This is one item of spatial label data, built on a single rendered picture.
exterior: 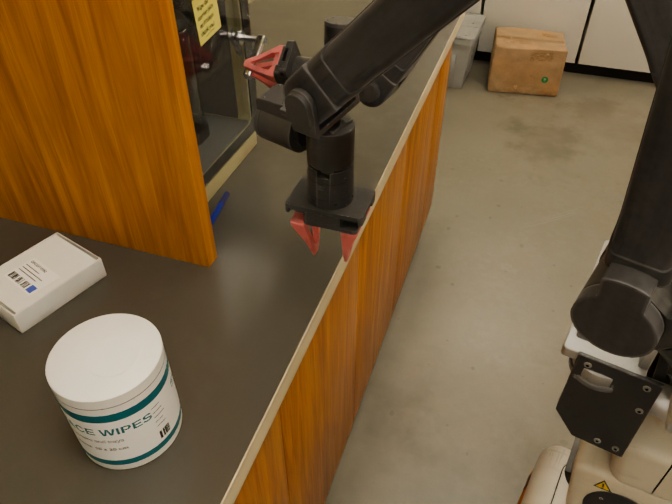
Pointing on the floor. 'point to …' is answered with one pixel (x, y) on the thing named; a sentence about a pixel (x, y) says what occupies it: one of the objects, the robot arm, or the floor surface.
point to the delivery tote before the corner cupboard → (464, 48)
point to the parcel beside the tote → (527, 61)
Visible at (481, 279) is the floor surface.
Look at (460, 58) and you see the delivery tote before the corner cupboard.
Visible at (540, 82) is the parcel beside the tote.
